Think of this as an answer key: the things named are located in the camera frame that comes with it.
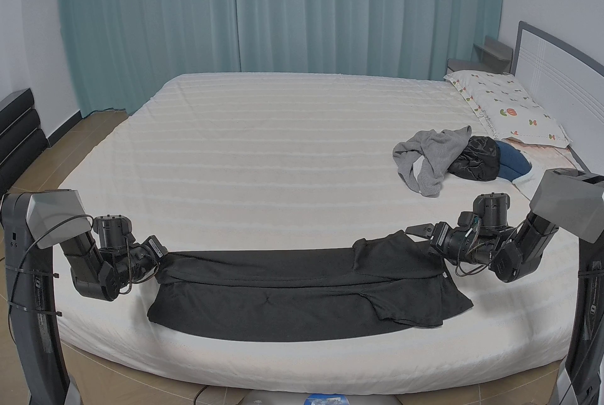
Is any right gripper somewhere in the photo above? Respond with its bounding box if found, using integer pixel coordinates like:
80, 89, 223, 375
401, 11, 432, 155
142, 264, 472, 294
405, 221, 476, 265

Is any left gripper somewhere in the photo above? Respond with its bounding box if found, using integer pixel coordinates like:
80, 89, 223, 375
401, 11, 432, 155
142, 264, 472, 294
126, 236, 169, 282

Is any black T-shirt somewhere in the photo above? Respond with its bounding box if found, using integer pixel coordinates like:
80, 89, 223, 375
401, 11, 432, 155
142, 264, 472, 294
147, 230, 474, 343

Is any bed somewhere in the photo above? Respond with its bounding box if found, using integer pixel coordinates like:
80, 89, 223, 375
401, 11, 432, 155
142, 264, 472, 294
46, 20, 604, 390

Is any grey garment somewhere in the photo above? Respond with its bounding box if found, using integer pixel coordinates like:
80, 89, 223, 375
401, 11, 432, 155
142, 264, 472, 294
393, 125, 473, 199

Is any black garment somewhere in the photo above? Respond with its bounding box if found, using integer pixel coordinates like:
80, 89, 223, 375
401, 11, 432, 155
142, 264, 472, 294
447, 135, 501, 182

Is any dark blue garment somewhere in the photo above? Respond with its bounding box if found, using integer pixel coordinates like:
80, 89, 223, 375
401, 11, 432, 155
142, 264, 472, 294
493, 141, 534, 185

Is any cream pillow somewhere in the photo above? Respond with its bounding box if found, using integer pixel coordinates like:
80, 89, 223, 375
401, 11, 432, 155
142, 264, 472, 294
505, 138, 590, 197

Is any white printed pillow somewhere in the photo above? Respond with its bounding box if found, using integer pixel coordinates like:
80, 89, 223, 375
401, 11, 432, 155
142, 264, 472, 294
443, 69, 573, 148

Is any black chest of drawers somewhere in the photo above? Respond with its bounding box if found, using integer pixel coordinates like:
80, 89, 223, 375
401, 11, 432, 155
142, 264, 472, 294
0, 88, 50, 199

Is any grey bedside table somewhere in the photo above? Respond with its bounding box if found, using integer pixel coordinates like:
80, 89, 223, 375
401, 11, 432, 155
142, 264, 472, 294
446, 36, 514, 76

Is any black cable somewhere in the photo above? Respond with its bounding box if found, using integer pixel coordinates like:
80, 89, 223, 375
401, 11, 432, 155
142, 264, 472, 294
7, 214, 95, 338
454, 247, 497, 278

